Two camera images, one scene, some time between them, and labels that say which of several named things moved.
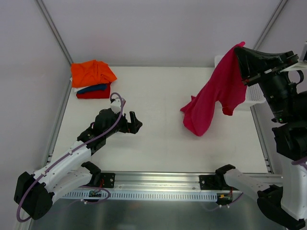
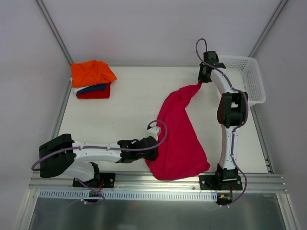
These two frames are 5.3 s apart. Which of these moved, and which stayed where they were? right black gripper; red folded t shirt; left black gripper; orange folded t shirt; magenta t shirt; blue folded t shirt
Moved: magenta t shirt; left black gripper; right black gripper
Stayed: blue folded t shirt; red folded t shirt; orange folded t shirt
